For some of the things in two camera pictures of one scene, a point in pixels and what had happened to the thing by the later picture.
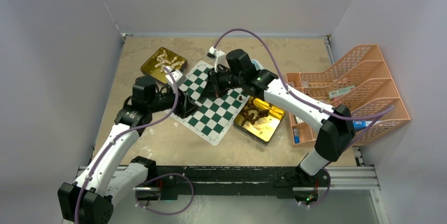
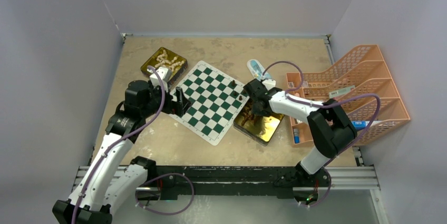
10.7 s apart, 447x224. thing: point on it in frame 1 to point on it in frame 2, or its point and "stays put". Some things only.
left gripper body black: x=167 y=100 stays put
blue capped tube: x=296 y=133 stays put
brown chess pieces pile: x=252 y=113 stays put
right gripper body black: x=229 y=80 to x=256 y=110
